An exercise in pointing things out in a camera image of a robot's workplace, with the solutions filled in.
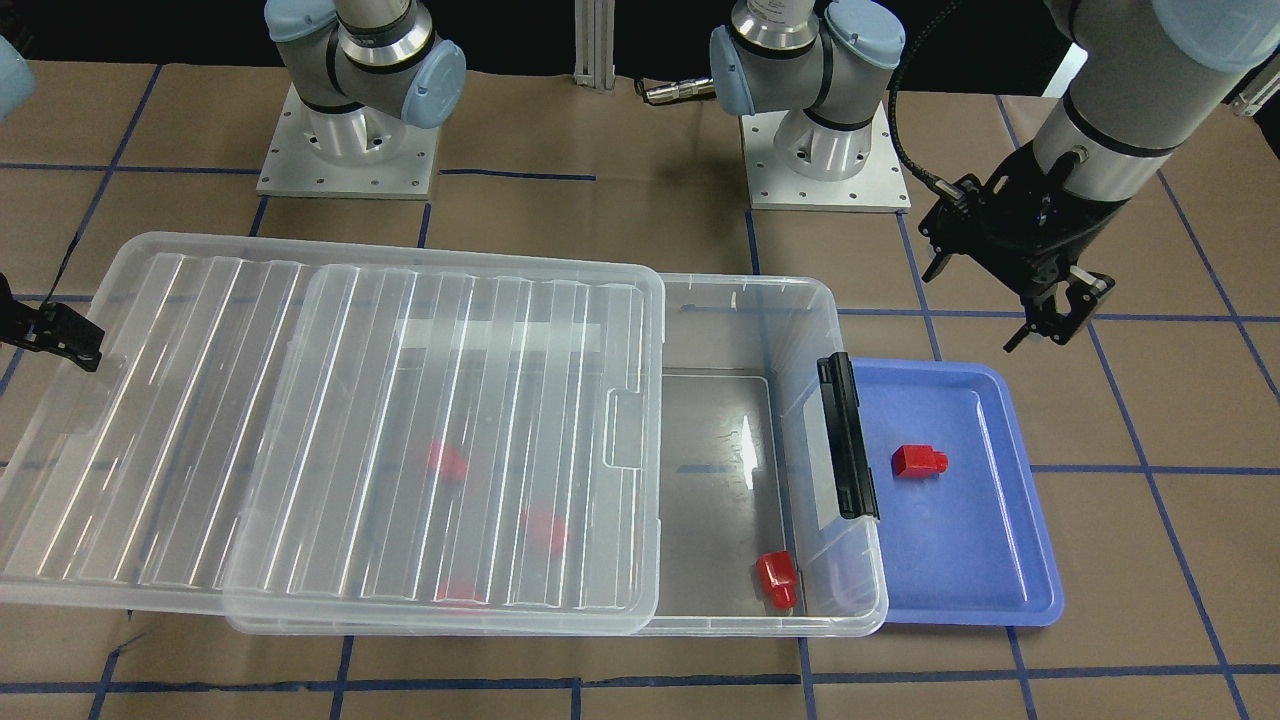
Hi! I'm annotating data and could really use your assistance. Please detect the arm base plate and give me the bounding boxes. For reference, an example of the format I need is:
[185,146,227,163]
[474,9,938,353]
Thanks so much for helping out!
[740,102,913,213]
[256,87,442,200]

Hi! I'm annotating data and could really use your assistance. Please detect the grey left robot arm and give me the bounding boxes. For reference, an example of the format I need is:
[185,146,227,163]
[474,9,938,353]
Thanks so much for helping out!
[709,1,1279,351]

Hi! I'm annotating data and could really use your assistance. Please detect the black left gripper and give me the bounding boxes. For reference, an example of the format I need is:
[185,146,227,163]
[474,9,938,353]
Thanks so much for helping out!
[918,145,1116,354]

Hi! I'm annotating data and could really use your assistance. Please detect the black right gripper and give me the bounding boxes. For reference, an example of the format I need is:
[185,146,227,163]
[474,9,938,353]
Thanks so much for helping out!
[1,275,105,373]

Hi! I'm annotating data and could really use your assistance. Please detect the red block under lid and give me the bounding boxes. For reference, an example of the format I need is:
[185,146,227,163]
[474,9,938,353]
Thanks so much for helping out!
[434,578,486,609]
[426,439,468,484]
[518,509,571,557]

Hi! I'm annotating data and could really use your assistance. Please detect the clear plastic box lid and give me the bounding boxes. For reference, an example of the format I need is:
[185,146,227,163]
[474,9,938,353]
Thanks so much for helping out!
[3,232,666,635]

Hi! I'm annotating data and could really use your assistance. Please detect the blue plastic tray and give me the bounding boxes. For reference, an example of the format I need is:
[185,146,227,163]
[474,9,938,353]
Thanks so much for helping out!
[852,357,1065,626]

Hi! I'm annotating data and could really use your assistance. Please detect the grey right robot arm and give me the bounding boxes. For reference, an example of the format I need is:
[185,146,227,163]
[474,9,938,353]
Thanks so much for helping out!
[265,1,1065,351]

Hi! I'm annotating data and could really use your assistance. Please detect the black box latch handle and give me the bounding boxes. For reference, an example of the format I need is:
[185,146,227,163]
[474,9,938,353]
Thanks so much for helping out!
[815,351,881,520]

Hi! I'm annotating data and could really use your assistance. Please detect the clear plastic storage box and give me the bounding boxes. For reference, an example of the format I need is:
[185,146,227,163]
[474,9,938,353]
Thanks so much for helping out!
[225,272,890,638]

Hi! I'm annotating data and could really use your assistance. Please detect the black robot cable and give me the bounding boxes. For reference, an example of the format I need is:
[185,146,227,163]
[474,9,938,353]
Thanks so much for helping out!
[886,0,966,196]

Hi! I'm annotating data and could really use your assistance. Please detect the red block in box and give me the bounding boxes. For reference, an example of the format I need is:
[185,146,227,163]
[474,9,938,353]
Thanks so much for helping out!
[755,550,800,610]

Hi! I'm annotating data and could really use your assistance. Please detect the red block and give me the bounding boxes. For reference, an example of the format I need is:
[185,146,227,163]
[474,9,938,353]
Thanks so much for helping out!
[426,439,468,484]
[518,509,571,557]
[755,550,800,610]
[891,445,950,479]
[434,578,486,609]

